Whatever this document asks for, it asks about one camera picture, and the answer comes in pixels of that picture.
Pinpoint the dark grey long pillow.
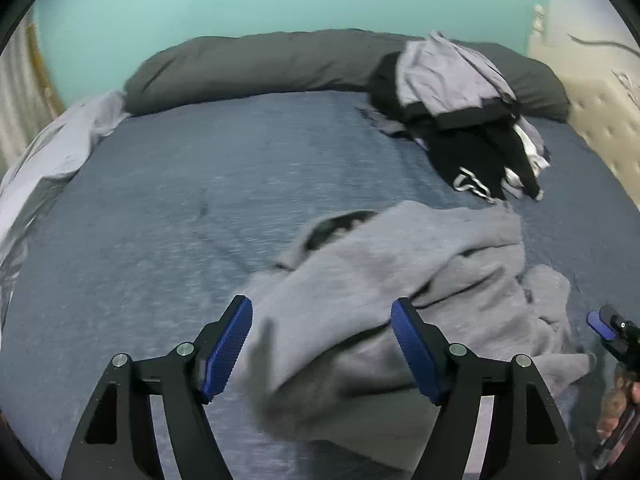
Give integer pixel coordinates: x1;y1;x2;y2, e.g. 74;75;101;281
125;29;570;122

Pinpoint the person's right hand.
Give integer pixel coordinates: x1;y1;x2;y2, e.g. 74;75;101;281
597;372;640;440

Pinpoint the beige tufted headboard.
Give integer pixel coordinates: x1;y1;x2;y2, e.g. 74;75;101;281
528;4;639;203

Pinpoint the striped beige curtain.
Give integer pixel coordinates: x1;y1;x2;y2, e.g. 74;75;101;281
0;10;65;174

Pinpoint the light grey blanket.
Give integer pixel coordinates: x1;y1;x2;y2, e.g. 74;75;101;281
1;90;128;316

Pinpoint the blue-grey bed sheet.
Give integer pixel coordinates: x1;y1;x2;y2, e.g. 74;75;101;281
1;92;639;479

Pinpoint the grey knit sweater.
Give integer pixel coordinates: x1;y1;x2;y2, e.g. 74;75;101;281
232;202;591;470

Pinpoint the pile of black grey clothes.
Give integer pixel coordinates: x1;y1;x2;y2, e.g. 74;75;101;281
362;32;549;203

